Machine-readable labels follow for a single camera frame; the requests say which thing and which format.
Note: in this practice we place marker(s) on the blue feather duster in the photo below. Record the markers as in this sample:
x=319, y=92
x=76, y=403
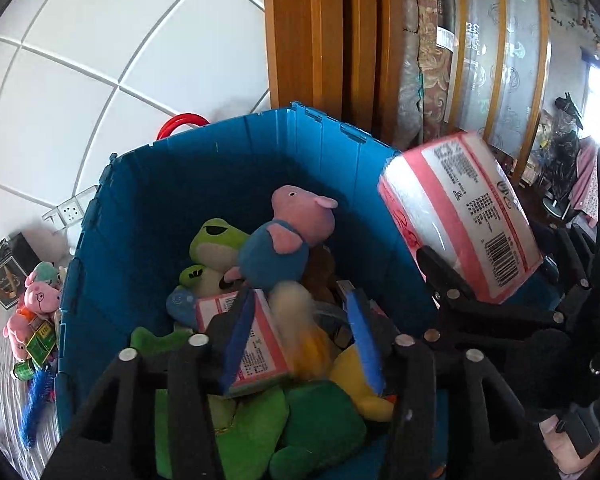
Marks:
x=40, y=390

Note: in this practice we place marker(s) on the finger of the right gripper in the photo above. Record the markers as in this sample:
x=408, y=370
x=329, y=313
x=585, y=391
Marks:
x=448, y=288

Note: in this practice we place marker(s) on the green medicine box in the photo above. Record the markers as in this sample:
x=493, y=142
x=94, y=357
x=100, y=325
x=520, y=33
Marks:
x=42, y=344

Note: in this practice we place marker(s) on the pink white tissue pack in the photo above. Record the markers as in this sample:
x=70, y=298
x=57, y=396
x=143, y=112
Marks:
x=453, y=196

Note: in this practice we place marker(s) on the pink pig plush teal dress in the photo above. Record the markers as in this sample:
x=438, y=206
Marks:
x=43, y=289

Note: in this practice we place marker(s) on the white duck plush yellow bow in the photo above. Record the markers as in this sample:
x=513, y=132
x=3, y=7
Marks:
x=306, y=346

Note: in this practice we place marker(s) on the George pig plush blue shirt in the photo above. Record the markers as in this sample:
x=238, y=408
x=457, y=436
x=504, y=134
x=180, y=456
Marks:
x=278, y=251

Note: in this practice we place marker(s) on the blue plastic crate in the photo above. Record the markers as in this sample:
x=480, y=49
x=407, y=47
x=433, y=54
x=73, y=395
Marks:
x=136, y=233

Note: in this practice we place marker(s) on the black gift bag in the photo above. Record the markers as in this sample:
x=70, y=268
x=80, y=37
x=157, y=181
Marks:
x=17, y=261

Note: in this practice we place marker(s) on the small tissue pack in crate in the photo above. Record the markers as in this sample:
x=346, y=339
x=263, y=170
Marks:
x=263, y=360

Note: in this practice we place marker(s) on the red plastic case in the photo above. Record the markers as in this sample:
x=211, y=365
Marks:
x=180, y=120

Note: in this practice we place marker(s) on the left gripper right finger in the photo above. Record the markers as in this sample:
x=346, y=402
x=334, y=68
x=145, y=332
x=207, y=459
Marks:
x=398, y=364

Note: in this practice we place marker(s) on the green frog plush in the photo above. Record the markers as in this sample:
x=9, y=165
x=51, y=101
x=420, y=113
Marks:
x=214, y=251

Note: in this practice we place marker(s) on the white wall socket panel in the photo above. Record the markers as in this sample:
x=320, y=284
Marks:
x=70, y=212

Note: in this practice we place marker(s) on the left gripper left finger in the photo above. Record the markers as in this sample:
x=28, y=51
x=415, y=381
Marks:
x=206, y=365

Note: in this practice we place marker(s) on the brown syrup bottle green label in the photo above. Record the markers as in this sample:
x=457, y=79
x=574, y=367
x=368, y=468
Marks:
x=24, y=370

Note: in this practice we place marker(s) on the yellow plush in crate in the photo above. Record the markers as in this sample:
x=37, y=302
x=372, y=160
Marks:
x=347, y=373

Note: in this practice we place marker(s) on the person right hand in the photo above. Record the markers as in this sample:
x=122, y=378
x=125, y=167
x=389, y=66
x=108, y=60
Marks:
x=565, y=456

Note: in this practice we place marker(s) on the pink pig plush orange dress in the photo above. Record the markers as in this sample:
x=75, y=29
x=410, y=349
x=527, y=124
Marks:
x=18, y=331

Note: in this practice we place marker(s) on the rolled patterned mat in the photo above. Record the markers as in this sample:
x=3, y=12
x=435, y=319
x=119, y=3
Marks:
x=425, y=73

